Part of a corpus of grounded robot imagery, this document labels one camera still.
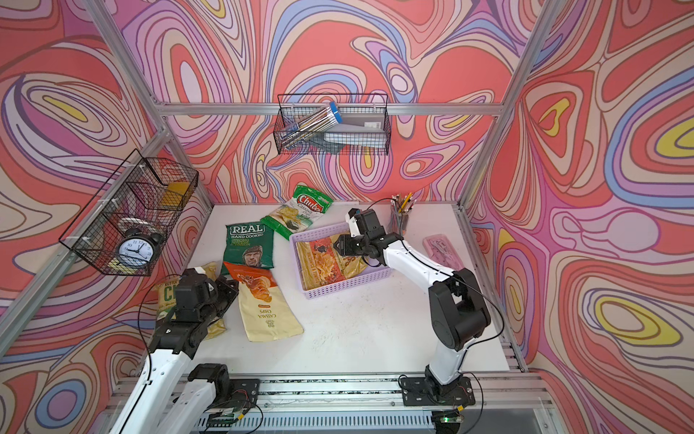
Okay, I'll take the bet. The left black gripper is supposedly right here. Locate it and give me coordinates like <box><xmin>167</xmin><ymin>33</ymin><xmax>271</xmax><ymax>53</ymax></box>
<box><xmin>197</xmin><ymin>277</ymin><xmax>238</xmax><ymax>327</ymax></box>

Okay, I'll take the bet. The red yellow chips bag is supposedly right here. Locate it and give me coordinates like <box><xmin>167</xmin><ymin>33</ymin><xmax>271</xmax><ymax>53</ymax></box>
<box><xmin>296</xmin><ymin>234</ymin><xmax>367</xmax><ymax>290</ymax></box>

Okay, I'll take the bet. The purple plastic basket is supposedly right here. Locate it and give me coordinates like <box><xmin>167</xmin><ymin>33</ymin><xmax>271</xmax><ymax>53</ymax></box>
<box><xmin>289</xmin><ymin>222</ymin><xmax>391</xmax><ymax>298</ymax></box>

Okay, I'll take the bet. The cassava chips cream orange bag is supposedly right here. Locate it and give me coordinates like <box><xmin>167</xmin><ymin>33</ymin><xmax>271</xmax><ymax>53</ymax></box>
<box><xmin>223</xmin><ymin>262</ymin><xmax>304</xmax><ymax>343</ymax></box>

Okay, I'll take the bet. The dark green Real chips bag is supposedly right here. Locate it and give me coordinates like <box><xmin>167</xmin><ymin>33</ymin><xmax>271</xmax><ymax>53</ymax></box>
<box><xmin>220</xmin><ymin>222</ymin><xmax>274</xmax><ymax>276</ymax></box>

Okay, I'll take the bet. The green yellow kettle chips bag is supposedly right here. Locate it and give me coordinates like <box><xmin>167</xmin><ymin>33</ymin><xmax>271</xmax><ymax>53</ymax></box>
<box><xmin>155</xmin><ymin>262</ymin><xmax>227</xmax><ymax>340</ymax></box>

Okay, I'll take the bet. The green Chuba cassava chips bag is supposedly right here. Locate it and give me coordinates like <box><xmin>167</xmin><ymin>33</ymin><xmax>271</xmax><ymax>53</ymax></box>
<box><xmin>260</xmin><ymin>186</ymin><xmax>334</xmax><ymax>240</ymax></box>

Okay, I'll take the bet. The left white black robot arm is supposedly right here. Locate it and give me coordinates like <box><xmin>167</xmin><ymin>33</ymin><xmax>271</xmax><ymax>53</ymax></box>
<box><xmin>110</xmin><ymin>267</ymin><xmax>239</xmax><ymax>433</ymax></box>

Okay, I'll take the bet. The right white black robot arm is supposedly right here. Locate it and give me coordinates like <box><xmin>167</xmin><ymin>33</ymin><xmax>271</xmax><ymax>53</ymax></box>
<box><xmin>334</xmin><ymin>208</ymin><xmax>492</xmax><ymax>394</ymax></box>

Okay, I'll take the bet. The white notebook in basket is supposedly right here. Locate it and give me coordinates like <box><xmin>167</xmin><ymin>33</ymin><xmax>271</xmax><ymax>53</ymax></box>
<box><xmin>324</xmin><ymin>122</ymin><xmax>388</xmax><ymax>148</ymax></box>

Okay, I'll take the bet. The pencil cup with pencils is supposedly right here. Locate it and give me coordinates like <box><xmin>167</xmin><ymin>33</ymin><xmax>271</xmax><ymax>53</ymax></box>
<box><xmin>388</xmin><ymin>193</ymin><xmax>414</xmax><ymax>236</ymax></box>

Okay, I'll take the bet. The pink pencil case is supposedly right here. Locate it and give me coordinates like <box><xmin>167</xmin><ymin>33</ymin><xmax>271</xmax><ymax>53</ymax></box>
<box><xmin>423</xmin><ymin>234</ymin><xmax>464</xmax><ymax>271</ymax></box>

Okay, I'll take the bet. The black alarm clock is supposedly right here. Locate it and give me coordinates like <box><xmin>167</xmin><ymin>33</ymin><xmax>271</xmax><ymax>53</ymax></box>
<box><xmin>116</xmin><ymin>227</ymin><xmax>164</xmax><ymax>269</ymax></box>

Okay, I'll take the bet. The tube of pencils blue cap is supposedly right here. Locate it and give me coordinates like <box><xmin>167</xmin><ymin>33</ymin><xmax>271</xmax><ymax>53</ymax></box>
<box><xmin>278</xmin><ymin>101</ymin><xmax>343</xmax><ymax>150</ymax></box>

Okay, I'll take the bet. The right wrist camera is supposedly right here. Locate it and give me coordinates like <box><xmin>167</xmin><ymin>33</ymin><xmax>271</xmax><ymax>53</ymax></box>
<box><xmin>345</xmin><ymin>208</ymin><xmax>361</xmax><ymax>237</ymax></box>

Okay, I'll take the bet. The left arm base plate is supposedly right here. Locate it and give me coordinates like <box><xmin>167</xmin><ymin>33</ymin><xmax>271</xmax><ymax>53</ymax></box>
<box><xmin>207</xmin><ymin>379</ymin><xmax>260</xmax><ymax>414</ymax></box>

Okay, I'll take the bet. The yellow item in wire basket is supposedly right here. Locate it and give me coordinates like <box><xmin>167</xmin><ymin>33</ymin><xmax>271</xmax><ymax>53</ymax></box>
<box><xmin>159</xmin><ymin>181</ymin><xmax>190</xmax><ymax>211</ymax></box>

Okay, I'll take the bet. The black wire basket left wall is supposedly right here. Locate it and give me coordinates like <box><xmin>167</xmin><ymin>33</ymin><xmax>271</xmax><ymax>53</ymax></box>
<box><xmin>59</xmin><ymin>150</ymin><xmax>199</xmax><ymax>277</ymax></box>

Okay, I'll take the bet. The black wire basket wall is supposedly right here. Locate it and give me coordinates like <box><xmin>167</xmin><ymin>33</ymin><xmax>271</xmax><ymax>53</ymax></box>
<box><xmin>59</xmin><ymin>150</ymin><xmax>199</xmax><ymax>277</ymax></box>
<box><xmin>273</xmin><ymin>92</ymin><xmax>391</xmax><ymax>156</ymax></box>

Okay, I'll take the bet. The black wire basket back wall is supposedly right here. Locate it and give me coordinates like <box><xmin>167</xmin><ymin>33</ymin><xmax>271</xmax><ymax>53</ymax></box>
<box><xmin>273</xmin><ymin>92</ymin><xmax>391</xmax><ymax>156</ymax></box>

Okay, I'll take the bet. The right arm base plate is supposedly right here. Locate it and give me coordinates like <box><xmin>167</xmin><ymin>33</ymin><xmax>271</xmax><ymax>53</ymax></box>
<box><xmin>397</xmin><ymin>374</ymin><xmax>476</xmax><ymax>408</ymax></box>

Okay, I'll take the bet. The aluminium rail front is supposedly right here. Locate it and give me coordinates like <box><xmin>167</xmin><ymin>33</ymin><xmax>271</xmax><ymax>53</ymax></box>
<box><xmin>193</xmin><ymin>371</ymin><xmax>566</xmax><ymax>433</ymax></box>

